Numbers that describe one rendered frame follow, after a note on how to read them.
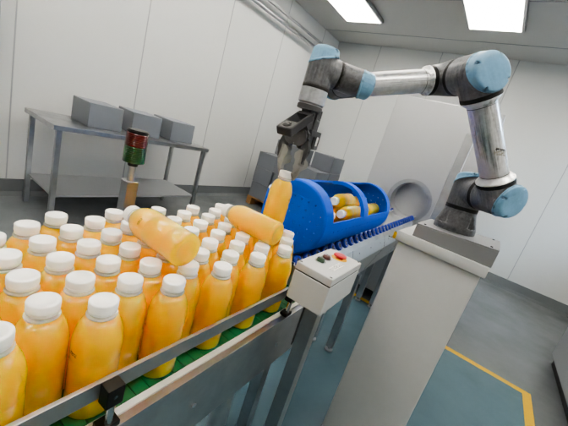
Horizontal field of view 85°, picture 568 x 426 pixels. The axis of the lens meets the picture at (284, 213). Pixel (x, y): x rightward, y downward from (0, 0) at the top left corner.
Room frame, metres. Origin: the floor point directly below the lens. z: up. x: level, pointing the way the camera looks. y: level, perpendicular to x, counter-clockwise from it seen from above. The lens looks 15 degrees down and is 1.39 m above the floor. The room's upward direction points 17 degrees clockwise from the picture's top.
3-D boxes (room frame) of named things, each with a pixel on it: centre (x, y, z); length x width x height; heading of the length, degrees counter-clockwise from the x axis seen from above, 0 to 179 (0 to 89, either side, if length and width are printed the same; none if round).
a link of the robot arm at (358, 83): (0.97, -0.07, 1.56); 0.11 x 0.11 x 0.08; 15
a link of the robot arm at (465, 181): (1.23, -0.66, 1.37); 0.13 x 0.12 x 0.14; 15
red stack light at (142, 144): (0.94, 0.49, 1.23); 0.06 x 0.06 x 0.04
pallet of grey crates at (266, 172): (5.33, -0.02, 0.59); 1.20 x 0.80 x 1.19; 57
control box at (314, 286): (0.77, -0.16, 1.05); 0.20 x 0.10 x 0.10; 150
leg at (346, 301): (1.97, -0.59, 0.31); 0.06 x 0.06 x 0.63; 60
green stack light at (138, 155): (0.94, 0.49, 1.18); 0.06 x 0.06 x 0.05
